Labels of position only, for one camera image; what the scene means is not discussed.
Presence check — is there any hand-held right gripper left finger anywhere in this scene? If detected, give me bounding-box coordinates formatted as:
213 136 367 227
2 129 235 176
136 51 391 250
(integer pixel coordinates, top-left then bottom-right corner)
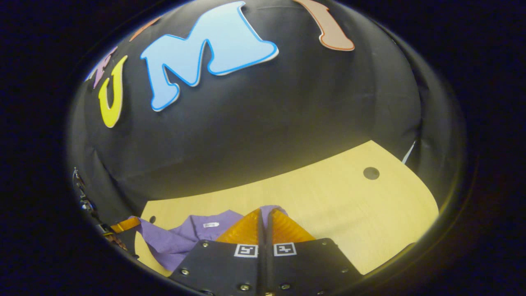
168 208 264 296

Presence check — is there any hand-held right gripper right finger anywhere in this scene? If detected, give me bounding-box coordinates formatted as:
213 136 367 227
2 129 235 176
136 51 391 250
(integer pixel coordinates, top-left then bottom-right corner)
263 208 365 296

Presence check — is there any purple button shirt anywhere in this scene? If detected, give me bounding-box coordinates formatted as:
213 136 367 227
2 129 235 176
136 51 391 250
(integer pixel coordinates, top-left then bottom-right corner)
131 205 288 273

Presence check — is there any black backdrop cloth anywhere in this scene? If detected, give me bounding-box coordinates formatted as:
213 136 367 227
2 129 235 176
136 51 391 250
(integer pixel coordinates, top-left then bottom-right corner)
68 0 465 264

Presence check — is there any white cable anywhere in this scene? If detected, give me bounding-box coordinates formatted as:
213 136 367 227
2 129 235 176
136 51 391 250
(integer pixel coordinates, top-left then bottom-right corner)
401 141 417 164

